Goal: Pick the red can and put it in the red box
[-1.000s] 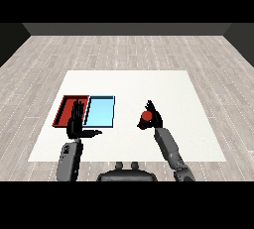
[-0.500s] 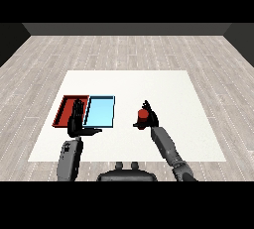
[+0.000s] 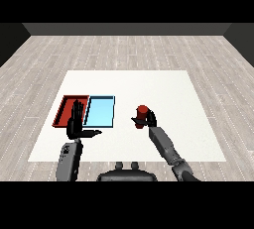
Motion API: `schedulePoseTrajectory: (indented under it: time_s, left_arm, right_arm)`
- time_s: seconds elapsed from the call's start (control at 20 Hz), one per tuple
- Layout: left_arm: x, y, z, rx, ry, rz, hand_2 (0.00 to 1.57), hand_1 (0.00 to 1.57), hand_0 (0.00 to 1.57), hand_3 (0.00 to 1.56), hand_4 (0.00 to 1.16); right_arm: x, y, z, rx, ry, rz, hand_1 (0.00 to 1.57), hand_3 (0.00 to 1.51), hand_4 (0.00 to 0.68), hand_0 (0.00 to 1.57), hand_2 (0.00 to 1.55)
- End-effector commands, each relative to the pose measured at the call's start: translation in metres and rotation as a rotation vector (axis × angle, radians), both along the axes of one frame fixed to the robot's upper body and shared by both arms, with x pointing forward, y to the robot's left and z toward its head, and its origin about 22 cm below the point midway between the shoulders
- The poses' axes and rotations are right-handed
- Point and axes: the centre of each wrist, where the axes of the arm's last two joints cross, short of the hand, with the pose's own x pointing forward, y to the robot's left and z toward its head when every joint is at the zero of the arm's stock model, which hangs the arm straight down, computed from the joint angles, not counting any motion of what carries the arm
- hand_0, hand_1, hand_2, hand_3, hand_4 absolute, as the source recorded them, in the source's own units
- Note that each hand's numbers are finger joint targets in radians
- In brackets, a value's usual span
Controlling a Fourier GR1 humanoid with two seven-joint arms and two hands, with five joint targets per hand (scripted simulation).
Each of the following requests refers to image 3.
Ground light blue shallow open box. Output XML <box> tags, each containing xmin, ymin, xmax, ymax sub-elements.
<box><xmin>82</xmin><ymin>95</ymin><xmax>116</xmax><ymax>129</ymax></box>

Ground dark grey robot body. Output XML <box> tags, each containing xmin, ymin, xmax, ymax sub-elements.
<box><xmin>96</xmin><ymin>162</ymin><xmax>158</xmax><ymax>182</ymax></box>

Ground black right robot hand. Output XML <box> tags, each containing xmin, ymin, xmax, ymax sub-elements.
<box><xmin>130</xmin><ymin>108</ymin><xmax>158</xmax><ymax>129</ymax></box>

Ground red shallow open box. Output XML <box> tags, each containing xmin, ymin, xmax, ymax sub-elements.
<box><xmin>52</xmin><ymin>94</ymin><xmax>90</xmax><ymax>129</ymax></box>

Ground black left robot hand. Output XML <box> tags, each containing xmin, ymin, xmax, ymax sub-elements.
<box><xmin>65</xmin><ymin>99</ymin><xmax>103</xmax><ymax>141</ymax></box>

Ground red can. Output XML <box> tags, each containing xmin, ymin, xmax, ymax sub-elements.
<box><xmin>135</xmin><ymin>104</ymin><xmax>150</xmax><ymax>130</ymax></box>

